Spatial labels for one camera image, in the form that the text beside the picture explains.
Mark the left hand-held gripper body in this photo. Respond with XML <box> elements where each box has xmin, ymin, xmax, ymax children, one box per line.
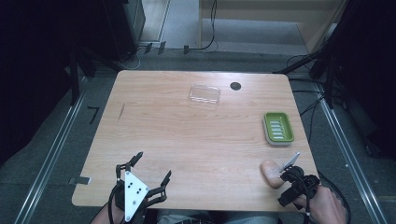
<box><xmin>112</xmin><ymin>170</ymin><xmax>150</xmax><ymax>223</ymax></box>

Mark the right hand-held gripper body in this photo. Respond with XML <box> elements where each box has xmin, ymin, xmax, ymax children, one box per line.
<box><xmin>279</xmin><ymin>151</ymin><xmax>321</xmax><ymax>210</ymax></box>

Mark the peach soap bar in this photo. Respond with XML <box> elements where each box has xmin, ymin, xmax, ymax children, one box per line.
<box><xmin>260</xmin><ymin>160</ymin><xmax>286</xmax><ymax>189</ymax></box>

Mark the person's right hand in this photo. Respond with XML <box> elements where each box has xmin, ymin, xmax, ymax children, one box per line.
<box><xmin>293</xmin><ymin>185</ymin><xmax>347</xmax><ymax>224</ymax></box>

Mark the person's left hand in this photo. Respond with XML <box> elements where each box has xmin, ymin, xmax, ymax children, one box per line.
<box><xmin>91</xmin><ymin>203</ymin><xmax>126</xmax><ymax>224</ymax></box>

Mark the grey tape strip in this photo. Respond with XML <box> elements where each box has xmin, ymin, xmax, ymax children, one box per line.
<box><xmin>68</xmin><ymin>175</ymin><xmax>92</xmax><ymax>186</ymax></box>

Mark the green soap dish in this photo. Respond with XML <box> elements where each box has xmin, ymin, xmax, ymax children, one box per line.
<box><xmin>262</xmin><ymin>111</ymin><xmax>295</xmax><ymax>147</ymax></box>

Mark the black metal stand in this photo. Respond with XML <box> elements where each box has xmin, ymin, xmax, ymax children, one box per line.
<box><xmin>64</xmin><ymin>46</ymin><xmax>125</xmax><ymax>106</ymax></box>
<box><xmin>273</xmin><ymin>18</ymin><xmax>347</xmax><ymax>110</ymax></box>

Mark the clear plastic lid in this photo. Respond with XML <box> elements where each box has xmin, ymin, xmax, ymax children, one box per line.
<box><xmin>189</xmin><ymin>84</ymin><xmax>222</xmax><ymax>105</ymax></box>

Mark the black cabinet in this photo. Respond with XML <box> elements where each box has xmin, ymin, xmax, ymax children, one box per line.
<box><xmin>102</xmin><ymin>0</ymin><xmax>147</xmax><ymax>63</ymax></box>

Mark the light wooden shelf unit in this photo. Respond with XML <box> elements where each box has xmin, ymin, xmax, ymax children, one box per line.
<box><xmin>197</xmin><ymin>0</ymin><xmax>348</xmax><ymax>54</ymax></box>

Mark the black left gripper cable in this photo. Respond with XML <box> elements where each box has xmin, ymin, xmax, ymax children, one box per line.
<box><xmin>106</xmin><ymin>182</ymin><xmax>125</xmax><ymax>224</ymax></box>

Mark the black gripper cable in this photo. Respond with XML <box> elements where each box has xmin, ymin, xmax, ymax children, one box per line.
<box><xmin>106</xmin><ymin>182</ymin><xmax>125</xmax><ymax>224</ymax></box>
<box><xmin>317</xmin><ymin>170</ymin><xmax>353</xmax><ymax>224</ymax></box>

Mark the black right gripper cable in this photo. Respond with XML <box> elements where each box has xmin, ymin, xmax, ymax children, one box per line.
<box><xmin>317</xmin><ymin>170</ymin><xmax>353</xmax><ymax>224</ymax></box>

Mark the aluminium floor rail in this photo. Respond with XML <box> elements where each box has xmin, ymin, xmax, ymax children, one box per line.
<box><xmin>13</xmin><ymin>76</ymin><xmax>90</xmax><ymax>224</ymax></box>
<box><xmin>314</xmin><ymin>82</ymin><xmax>390</xmax><ymax>224</ymax></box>

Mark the black floor cable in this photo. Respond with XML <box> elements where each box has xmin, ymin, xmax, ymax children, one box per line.
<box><xmin>286</xmin><ymin>54</ymin><xmax>331</xmax><ymax>144</ymax></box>

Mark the white floor cable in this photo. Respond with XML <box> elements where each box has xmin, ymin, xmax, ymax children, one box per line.
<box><xmin>120</xmin><ymin>46</ymin><xmax>148</xmax><ymax>71</ymax></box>

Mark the black hanging cable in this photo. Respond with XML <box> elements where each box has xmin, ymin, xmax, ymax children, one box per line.
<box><xmin>186</xmin><ymin>0</ymin><xmax>219</xmax><ymax>52</ymax></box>

